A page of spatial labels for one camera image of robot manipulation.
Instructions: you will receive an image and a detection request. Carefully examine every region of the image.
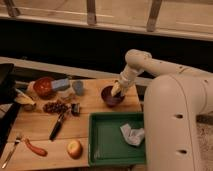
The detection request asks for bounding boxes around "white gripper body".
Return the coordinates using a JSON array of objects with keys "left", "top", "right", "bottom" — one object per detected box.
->
[{"left": 118, "top": 65, "right": 138, "bottom": 88}]

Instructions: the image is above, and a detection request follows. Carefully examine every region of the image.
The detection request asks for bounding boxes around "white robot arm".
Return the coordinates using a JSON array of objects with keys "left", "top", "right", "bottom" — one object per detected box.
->
[{"left": 119, "top": 49, "right": 213, "bottom": 171}]

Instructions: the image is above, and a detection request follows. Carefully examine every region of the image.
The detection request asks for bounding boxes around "purple bowl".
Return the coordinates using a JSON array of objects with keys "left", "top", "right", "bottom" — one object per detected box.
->
[{"left": 101, "top": 86, "right": 124, "bottom": 107}]

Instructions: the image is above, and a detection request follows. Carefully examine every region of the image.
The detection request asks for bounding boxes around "red bowl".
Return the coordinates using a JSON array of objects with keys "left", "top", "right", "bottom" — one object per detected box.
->
[{"left": 33, "top": 77, "right": 54, "bottom": 99}]

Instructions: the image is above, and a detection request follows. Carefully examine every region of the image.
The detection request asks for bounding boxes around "crumpled white cloth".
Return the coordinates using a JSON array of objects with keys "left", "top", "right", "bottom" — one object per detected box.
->
[{"left": 120, "top": 124, "right": 145, "bottom": 146}]

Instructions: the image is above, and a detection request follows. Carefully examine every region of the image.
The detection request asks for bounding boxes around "small dark metal cup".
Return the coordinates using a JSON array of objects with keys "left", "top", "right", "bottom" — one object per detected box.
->
[{"left": 71, "top": 103, "right": 80, "bottom": 116}]

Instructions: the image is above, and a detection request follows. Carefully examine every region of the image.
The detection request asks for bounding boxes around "blue sponge block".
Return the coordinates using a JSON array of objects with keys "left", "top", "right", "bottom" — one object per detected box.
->
[{"left": 51, "top": 79, "right": 70, "bottom": 91}]

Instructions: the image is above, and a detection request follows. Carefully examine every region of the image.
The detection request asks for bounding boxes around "green plastic tray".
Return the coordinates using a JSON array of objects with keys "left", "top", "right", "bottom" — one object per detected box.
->
[{"left": 88, "top": 112, "right": 146, "bottom": 166}]

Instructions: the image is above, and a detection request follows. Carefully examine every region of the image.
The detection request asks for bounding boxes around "bunch of dark grapes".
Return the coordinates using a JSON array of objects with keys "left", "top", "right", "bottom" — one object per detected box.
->
[{"left": 43, "top": 101, "right": 68, "bottom": 114}]

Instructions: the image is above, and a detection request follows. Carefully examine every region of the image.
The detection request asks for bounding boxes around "yellow apple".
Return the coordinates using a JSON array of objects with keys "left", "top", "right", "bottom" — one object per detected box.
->
[{"left": 67, "top": 140, "right": 83, "bottom": 159}]

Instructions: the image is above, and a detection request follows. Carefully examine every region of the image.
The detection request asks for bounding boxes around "wooden cutting board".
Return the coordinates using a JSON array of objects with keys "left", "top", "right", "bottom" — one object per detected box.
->
[{"left": 0, "top": 79, "right": 141, "bottom": 171}]

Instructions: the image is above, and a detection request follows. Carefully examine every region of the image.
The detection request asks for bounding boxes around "yellow banana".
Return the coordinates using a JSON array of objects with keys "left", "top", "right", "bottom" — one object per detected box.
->
[{"left": 15, "top": 89, "right": 36, "bottom": 111}]

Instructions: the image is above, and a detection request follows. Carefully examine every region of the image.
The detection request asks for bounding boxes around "orange sausage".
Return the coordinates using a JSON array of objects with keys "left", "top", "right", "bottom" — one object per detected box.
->
[{"left": 24, "top": 139, "right": 48, "bottom": 157}]

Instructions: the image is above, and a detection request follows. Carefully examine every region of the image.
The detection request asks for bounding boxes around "black object at left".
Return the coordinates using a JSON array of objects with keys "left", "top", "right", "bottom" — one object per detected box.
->
[{"left": 0, "top": 63, "right": 17, "bottom": 156}]

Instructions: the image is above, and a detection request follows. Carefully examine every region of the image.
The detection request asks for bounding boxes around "silver fork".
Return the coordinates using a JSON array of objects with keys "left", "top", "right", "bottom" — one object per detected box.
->
[{"left": 1, "top": 135, "right": 22, "bottom": 169}]

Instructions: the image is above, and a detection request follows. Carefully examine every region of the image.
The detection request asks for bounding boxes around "black handled knife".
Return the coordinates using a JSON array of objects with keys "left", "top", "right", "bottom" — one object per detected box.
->
[{"left": 49, "top": 113, "right": 64, "bottom": 141}]

